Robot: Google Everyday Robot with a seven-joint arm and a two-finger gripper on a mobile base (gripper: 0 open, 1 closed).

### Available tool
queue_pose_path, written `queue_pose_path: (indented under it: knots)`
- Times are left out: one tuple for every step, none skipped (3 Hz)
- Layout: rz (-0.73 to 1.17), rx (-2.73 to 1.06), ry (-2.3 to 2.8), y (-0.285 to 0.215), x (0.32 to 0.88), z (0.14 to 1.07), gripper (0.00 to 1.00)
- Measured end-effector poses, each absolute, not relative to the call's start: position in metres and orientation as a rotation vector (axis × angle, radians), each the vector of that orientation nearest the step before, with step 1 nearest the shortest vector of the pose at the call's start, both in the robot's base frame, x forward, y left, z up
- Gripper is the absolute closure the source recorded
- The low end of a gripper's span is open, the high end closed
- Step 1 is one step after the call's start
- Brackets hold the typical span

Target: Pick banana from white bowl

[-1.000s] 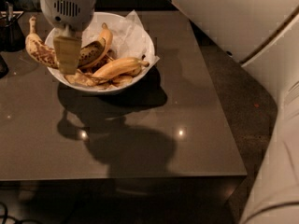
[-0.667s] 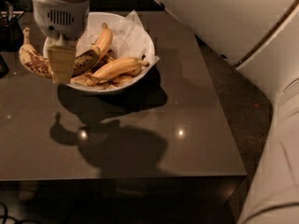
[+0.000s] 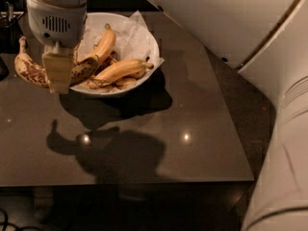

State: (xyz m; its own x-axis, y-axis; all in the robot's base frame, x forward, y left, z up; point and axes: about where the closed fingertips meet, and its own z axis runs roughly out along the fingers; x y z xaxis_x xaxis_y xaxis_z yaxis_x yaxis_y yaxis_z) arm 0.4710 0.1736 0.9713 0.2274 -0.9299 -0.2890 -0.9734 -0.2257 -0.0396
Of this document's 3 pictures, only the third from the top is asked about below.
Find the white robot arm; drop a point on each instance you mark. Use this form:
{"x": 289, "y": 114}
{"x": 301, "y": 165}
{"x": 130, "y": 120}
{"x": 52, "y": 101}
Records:
{"x": 266, "y": 42}

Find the white paper liner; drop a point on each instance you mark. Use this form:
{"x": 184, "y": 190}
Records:
{"x": 131, "y": 36}

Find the upright yellow banana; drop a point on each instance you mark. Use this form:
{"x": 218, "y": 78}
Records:
{"x": 105, "y": 46}

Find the white round bowl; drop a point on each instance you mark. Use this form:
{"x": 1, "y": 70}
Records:
{"x": 147, "y": 42}

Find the spotted ripe banana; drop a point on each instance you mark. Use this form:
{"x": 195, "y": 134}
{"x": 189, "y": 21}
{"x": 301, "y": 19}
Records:
{"x": 35, "y": 74}

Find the dark object at left edge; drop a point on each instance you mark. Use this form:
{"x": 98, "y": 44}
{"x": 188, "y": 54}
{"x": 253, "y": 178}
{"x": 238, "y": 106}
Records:
{"x": 4, "y": 72}

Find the black mesh pen holder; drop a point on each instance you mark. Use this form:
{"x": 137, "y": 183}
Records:
{"x": 10, "y": 29}

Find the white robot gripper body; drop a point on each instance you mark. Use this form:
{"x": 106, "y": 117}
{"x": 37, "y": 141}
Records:
{"x": 56, "y": 24}

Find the lower yellow banana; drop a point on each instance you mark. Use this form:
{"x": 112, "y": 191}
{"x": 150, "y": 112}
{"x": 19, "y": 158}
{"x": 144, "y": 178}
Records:
{"x": 133, "y": 68}

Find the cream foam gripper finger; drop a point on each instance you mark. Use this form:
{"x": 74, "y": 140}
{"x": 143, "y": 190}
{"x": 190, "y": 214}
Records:
{"x": 58, "y": 69}

